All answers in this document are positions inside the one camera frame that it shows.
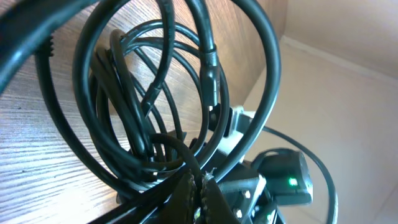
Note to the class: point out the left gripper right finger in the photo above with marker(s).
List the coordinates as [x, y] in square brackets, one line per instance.
[213, 204]

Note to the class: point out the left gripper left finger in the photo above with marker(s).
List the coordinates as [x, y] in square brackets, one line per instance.
[180, 207]

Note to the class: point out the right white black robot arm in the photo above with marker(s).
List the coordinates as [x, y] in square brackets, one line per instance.
[288, 179]

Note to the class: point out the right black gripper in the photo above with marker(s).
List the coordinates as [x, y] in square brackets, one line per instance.
[244, 190]

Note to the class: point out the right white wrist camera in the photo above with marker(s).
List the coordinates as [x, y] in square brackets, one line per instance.
[238, 123]

